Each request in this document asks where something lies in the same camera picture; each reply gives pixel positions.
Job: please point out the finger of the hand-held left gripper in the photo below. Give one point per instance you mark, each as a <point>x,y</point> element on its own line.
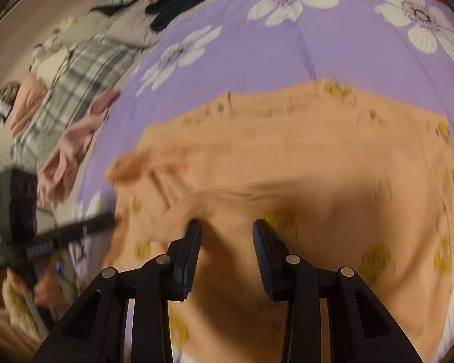
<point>87,227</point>

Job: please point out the pink folded cloth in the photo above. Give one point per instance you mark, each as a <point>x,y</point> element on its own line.
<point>28,102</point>

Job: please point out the orange cartoon-print shirt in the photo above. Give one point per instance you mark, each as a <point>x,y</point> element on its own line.
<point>306,158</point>

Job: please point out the purple floral bedsheet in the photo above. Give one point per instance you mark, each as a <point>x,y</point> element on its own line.
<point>272,53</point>

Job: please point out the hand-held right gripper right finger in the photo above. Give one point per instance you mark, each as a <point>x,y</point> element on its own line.
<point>261,261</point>

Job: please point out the grey striped cloth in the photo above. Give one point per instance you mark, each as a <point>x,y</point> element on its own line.
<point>115,0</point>

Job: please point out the navy garment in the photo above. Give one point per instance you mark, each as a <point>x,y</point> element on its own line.
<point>181,9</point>

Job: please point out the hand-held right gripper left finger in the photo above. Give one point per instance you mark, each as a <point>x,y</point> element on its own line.
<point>191,261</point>

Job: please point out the plaid blanket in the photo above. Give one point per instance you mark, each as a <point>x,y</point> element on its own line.
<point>83,79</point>

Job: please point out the person's left hand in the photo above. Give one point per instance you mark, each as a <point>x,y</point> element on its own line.
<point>47,287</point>

